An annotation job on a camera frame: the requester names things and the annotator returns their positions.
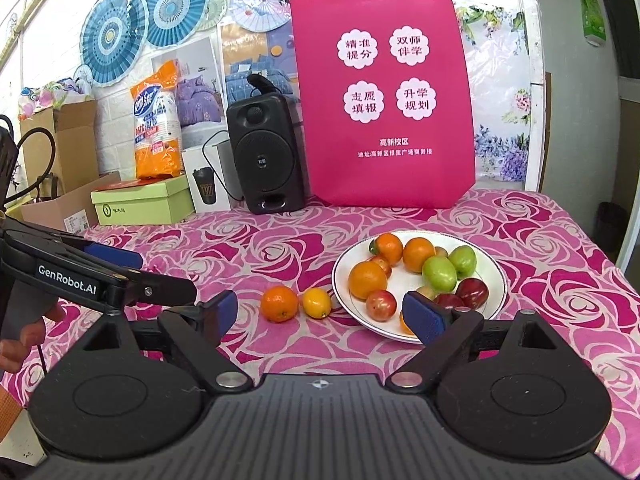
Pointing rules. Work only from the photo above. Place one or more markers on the black trash bin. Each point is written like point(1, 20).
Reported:
point(610, 229)

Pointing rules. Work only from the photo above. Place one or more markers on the brown kiwi front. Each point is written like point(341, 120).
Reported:
point(427, 292)

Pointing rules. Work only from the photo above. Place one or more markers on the green apple back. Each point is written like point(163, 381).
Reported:
point(464, 260)

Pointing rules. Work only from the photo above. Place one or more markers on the dark red plum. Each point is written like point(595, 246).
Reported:
point(473, 292)
point(447, 300)

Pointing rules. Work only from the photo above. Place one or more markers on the large orange front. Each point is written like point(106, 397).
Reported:
point(416, 252)

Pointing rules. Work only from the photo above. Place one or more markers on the white coffee cup box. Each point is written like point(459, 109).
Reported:
point(211, 176)

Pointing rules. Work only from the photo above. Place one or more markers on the dark red plum back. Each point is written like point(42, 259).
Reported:
point(473, 292)

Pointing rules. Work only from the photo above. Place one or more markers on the yellow orange small fruit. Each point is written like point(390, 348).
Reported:
point(316, 303)

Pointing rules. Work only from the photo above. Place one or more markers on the green apple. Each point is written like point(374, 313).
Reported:
point(464, 260)
point(440, 274)

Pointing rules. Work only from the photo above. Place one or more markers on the blue paper fan right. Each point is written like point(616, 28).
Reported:
point(172, 22)

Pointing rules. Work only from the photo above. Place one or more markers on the bedding poster purple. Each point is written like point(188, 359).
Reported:
point(199, 94)

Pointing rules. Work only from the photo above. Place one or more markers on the blue paper fan left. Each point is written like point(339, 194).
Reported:
point(112, 39)

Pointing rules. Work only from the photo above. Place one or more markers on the mandarin back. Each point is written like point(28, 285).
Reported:
point(279, 304)

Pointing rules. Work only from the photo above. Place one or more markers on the white ceramic plate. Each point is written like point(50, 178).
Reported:
point(402, 280)

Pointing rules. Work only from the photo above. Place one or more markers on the brown kiwi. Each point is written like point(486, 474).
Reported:
point(427, 292)
point(441, 252)

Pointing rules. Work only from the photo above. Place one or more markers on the red yellow apple front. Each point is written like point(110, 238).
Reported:
point(383, 264)

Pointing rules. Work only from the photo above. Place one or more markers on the dark red plum front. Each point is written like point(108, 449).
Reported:
point(447, 300)

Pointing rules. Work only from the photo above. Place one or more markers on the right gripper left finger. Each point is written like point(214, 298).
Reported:
point(194, 334)

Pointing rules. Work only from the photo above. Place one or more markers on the pink rose tablecloth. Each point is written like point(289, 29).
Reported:
point(549, 261)

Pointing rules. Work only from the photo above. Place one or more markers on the bedding poster blue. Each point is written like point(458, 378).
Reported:
point(270, 54)

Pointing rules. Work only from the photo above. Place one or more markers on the green apple front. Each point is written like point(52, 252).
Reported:
point(440, 274)

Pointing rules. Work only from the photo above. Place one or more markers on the small red apple back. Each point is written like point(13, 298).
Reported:
point(381, 305)

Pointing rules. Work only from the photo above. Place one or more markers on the person's left hand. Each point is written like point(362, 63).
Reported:
point(24, 328)

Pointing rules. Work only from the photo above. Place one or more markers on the small orange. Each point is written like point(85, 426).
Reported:
point(404, 326)

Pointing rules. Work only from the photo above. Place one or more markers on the large orange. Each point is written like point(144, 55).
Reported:
point(366, 277)
point(416, 252)

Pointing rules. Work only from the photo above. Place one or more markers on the green shoe box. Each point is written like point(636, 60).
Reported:
point(143, 202)

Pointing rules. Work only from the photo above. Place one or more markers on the pink tote bag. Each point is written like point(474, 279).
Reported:
point(386, 104)

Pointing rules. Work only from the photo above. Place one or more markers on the blue paper fan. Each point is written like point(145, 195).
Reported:
point(112, 39)
point(172, 22)

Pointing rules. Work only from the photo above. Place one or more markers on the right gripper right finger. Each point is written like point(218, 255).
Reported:
point(445, 335)

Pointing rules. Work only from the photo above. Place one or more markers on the cardboard box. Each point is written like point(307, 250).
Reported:
point(69, 162)

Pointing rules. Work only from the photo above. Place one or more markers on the mandarin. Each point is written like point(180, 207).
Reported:
point(388, 246)
point(279, 304)

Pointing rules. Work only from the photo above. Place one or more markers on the orange paper cup pack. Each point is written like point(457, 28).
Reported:
point(157, 130)

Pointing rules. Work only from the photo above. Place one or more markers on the black speaker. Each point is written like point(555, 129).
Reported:
point(266, 153)

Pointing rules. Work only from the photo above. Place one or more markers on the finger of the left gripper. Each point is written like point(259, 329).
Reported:
point(163, 290)
point(119, 256)

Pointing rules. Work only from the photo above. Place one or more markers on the black microphone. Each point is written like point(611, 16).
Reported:
point(261, 83)

